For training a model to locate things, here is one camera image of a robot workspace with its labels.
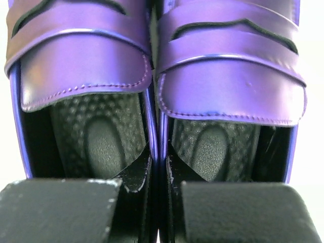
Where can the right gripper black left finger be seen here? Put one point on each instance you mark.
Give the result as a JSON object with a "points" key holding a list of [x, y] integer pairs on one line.
{"points": [[58, 210]]}

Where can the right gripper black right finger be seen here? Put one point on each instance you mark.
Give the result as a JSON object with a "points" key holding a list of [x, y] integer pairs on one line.
{"points": [[245, 212]]}

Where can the purple loafer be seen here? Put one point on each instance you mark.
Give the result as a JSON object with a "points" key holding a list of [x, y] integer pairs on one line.
{"points": [[82, 93], [230, 96]]}

